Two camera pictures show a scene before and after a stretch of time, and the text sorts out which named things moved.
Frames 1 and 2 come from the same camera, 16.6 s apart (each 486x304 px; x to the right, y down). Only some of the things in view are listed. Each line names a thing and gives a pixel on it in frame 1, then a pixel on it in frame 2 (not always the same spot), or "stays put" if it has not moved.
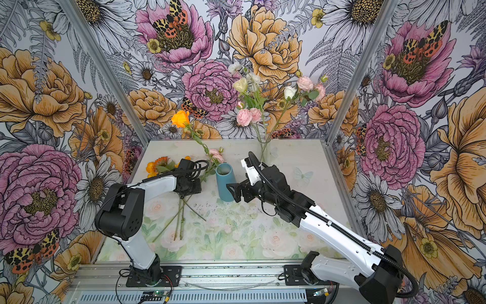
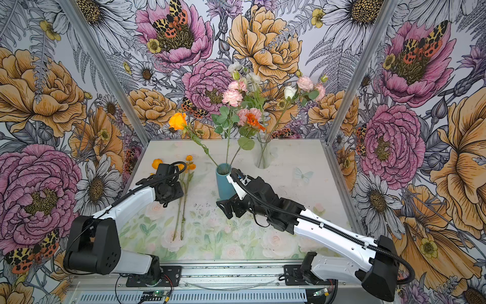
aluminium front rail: [195, 277] stays put
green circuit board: [152, 296] stays put
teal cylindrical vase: [224, 175] stays put
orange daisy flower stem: [162, 161] → [246, 132]
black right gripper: [247, 189] → [231, 205]
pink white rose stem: [216, 156] → [233, 98]
